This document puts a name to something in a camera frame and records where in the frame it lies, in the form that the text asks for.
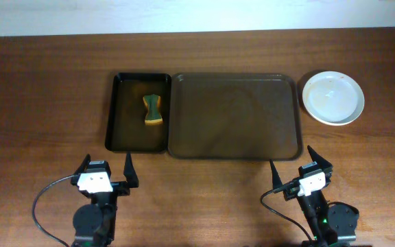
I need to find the black rectangular tray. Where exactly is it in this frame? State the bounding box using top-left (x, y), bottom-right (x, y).
top-left (105, 72), bottom-right (171, 153)

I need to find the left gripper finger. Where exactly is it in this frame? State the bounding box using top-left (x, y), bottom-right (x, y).
top-left (123, 152), bottom-right (139, 188)
top-left (70, 154), bottom-right (91, 185)

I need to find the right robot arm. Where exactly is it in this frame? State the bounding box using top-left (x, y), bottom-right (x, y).
top-left (260, 146), bottom-right (359, 247)

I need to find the green yellow sponge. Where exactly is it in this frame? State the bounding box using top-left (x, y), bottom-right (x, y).
top-left (143, 94), bottom-right (163, 126)

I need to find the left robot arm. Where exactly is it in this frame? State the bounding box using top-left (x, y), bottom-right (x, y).
top-left (71, 153), bottom-right (139, 247)

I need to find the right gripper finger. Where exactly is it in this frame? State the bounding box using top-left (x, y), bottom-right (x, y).
top-left (270, 160), bottom-right (283, 193)
top-left (307, 145), bottom-right (328, 165)

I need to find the white plate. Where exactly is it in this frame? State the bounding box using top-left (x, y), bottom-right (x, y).
top-left (302, 71), bottom-right (365, 110)
top-left (307, 104), bottom-right (365, 126)

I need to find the brown serving tray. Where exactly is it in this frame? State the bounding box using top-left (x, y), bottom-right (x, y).
top-left (167, 73), bottom-right (303, 161)

